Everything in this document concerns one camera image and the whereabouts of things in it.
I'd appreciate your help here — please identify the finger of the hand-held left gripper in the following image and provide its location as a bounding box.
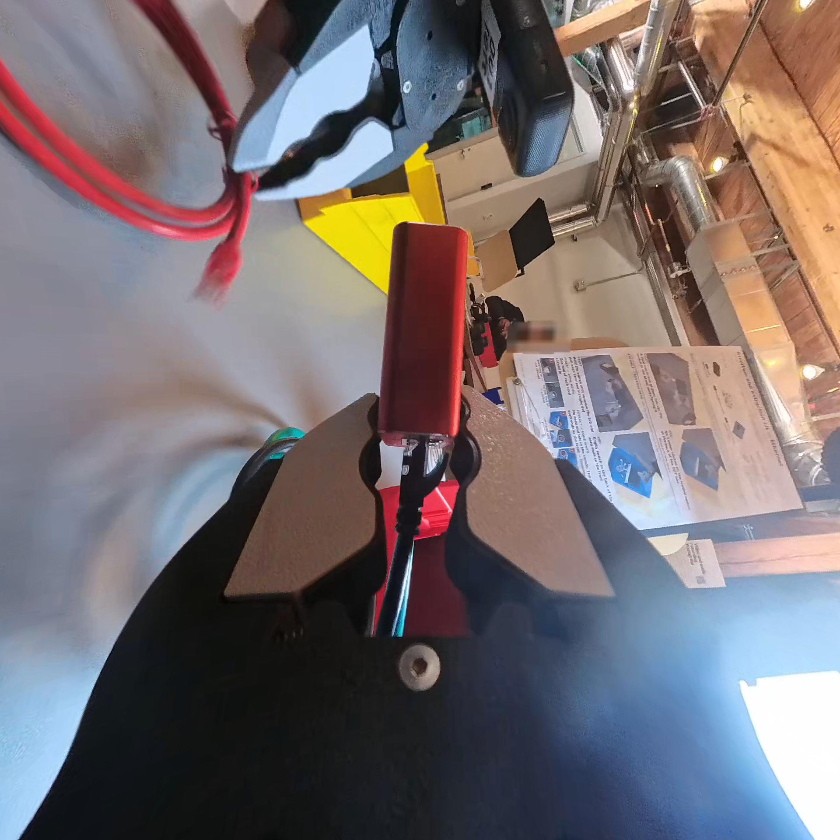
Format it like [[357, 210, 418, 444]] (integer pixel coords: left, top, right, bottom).
[[251, 120, 409, 201], [230, 20, 378, 173]]

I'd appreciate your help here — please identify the black ethernet cable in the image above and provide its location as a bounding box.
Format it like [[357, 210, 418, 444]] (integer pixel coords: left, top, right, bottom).
[[231, 436, 454, 639]]

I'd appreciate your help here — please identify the cardboard box with black flap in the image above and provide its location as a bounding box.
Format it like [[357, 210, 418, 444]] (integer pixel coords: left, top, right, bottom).
[[478, 197, 556, 294]]

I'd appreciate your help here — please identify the red plastic bin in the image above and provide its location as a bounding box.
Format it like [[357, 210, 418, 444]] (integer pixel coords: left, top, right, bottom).
[[374, 479, 473, 639]]

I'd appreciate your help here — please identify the red ethernet port box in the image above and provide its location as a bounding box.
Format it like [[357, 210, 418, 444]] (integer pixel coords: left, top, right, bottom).
[[377, 222, 471, 448]]

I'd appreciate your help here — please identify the white cabinet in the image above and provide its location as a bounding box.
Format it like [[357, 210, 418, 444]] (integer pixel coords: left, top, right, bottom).
[[425, 85, 608, 221]]

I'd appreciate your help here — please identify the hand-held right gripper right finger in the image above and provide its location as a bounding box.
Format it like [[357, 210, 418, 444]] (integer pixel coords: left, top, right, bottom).
[[445, 387, 615, 635]]

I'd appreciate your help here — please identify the yellow plastic bin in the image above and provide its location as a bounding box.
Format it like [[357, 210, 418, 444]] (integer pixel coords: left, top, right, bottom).
[[297, 143, 448, 296]]

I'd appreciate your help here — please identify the green ethernet cable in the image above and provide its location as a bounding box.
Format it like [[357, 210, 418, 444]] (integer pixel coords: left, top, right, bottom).
[[262, 427, 416, 639]]

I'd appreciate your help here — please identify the poster board on stand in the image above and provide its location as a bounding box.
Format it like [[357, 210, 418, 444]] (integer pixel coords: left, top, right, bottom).
[[512, 344, 805, 531]]

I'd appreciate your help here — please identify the red ethernet cable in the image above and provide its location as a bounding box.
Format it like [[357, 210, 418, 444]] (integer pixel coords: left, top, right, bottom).
[[0, 0, 258, 306]]

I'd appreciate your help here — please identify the silver air duct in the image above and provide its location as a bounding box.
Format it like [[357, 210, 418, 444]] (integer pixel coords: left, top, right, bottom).
[[640, 156, 831, 488]]

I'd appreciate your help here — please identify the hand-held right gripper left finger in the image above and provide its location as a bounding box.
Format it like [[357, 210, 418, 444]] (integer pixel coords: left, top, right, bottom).
[[224, 392, 388, 635]]

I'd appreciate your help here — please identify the metal pipe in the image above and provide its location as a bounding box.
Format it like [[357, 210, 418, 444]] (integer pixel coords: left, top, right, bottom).
[[548, 0, 680, 237]]

